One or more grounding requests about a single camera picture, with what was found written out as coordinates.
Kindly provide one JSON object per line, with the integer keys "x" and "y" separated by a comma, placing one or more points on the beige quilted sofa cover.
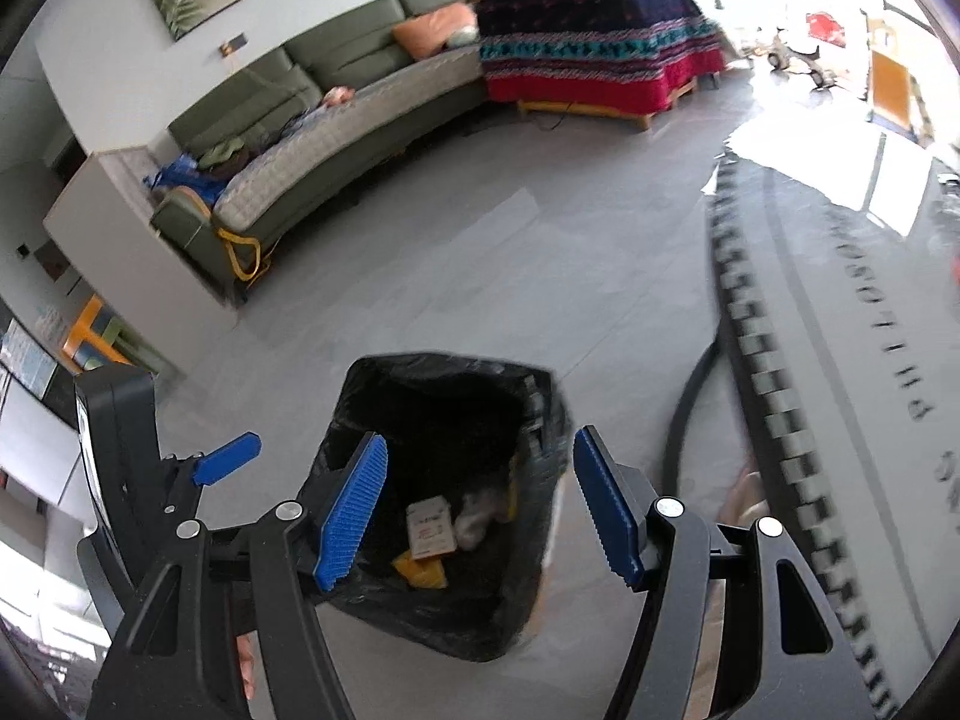
{"x": 352, "y": 127}

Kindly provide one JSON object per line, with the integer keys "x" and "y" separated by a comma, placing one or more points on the wall switch plate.
{"x": 234, "y": 45}

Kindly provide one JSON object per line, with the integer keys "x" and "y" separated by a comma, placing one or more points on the green clothes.
{"x": 221, "y": 154}

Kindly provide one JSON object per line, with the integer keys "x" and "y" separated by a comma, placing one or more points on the black-bagged waste bin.
{"x": 442, "y": 420}

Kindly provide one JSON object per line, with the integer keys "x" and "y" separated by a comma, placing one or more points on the blue bag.
{"x": 176, "y": 174}

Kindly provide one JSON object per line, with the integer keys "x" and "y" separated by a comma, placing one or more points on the crumpled white tissue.
{"x": 480, "y": 517}

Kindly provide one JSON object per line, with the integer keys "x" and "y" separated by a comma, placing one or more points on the table with colourful cloth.
{"x": 592, "y": 37}

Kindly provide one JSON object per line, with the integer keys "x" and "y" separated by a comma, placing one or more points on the white paper packet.
{"x": 431, "y": 529}

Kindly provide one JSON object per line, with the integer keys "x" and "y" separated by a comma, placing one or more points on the pink small item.
{"x": 339, "y": 95}

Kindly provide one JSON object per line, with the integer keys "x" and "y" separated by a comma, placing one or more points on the round printed table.
{"x": 840, "y": 360}

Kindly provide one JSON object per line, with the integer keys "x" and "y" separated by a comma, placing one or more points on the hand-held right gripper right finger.
{"x": 606, "y": 517}

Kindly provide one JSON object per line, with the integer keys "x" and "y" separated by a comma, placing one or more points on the white cabinet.
{"x": 112, "y": 225}

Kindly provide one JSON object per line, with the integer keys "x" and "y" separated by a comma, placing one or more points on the orange pillow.
{"x": 435, "y": 30}

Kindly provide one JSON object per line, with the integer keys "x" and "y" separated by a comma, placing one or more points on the red object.
{"x": 825, "y": 26}

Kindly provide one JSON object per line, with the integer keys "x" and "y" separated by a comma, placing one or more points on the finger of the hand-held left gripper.
{"x": 226, "y": 459}

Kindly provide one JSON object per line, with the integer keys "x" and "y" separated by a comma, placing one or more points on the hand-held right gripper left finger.
{"x": 351, "y": 517}

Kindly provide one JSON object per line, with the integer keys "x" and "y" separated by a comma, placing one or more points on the green sofa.
{"x": 341, "y": 52}

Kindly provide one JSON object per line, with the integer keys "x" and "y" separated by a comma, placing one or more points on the yellow flat wrapper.
{"x": 421, "y": 572}

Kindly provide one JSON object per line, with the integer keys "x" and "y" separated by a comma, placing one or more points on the wooden bed frame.
{"x": 600, "y": 111}

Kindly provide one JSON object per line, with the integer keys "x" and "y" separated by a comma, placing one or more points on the white scooter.
{"x": 795, "y": 56}

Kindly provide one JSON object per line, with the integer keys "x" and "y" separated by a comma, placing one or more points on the orange green shelf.
{"x": 97, "y": 334}

